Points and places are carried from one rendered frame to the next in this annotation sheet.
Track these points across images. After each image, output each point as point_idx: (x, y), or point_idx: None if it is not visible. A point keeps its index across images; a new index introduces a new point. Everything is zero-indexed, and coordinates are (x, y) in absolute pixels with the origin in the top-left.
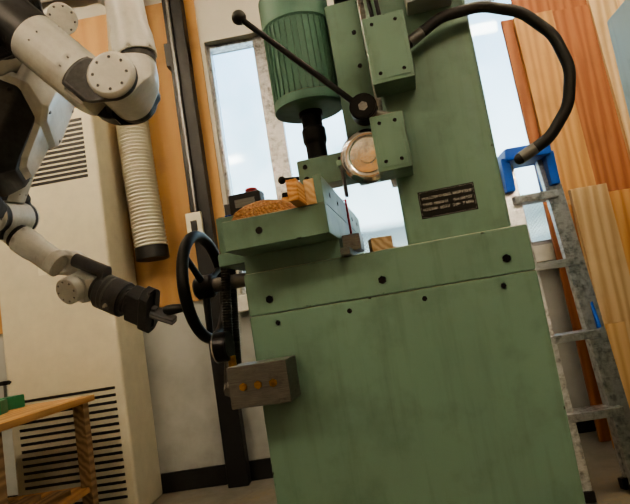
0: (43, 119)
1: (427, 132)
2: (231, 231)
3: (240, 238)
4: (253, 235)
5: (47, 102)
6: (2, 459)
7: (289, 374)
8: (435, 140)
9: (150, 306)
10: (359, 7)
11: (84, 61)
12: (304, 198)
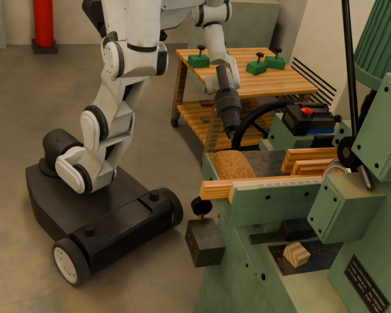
0: (161, 10)
1: None
2: (205, 163)
3: (206, 172)
4: (209, 179)
5: None
6: None
7: (202, 256)
8: None
9: (229, 131)
10: None
11: (108, 38)
12: (223, 195)
